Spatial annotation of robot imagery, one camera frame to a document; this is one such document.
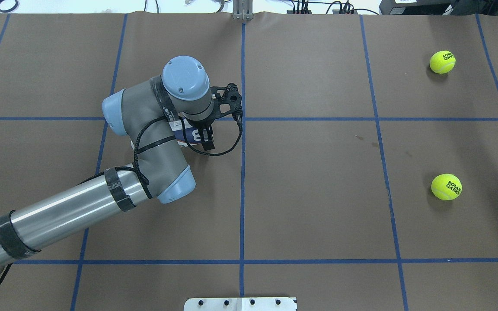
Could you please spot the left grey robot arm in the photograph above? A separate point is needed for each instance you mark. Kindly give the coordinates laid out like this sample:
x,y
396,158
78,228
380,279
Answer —
x,y
158,170

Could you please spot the white blue tennis ball can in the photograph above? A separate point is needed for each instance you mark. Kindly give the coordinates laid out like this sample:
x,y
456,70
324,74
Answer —
x,y
183,134

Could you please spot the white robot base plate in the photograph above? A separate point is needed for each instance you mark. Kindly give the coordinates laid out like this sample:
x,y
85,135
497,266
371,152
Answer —
x,y
241,304

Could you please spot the aluminium frame post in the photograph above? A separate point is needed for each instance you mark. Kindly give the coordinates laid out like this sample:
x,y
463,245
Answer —
x,y
243,10

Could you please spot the yellow tennis ball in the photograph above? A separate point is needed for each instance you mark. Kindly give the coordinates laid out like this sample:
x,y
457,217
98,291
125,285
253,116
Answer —
x,y
442,62
446,187

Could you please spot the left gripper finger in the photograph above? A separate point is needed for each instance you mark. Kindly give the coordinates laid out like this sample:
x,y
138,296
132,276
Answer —
x,y
208,140
198,132

